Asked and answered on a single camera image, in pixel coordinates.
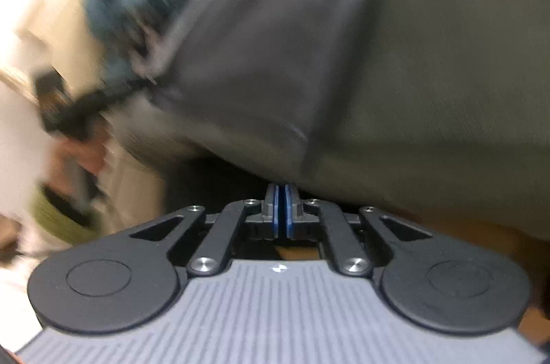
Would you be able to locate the grey fleece blanket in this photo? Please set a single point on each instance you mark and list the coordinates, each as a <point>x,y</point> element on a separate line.
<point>451,88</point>

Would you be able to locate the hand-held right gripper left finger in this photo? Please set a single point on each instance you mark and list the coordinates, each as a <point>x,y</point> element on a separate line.
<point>275,217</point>

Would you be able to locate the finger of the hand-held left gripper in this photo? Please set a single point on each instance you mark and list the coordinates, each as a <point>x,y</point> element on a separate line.
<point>116,95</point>

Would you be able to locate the person's left hand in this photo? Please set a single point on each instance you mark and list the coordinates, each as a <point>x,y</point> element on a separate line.
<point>84,157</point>

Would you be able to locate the dark grey-blue t-shirt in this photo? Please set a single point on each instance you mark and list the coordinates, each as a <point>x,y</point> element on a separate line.
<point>266,45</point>

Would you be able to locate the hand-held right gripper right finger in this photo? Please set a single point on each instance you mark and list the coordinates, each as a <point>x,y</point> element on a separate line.
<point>288,217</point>

